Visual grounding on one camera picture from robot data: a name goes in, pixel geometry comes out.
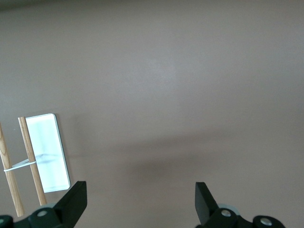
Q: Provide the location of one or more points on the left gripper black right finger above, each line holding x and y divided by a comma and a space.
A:
209, 209

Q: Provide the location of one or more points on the white rack with wooden rods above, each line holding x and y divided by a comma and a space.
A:
47, 147

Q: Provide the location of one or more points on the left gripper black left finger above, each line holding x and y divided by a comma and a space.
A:
69, 204

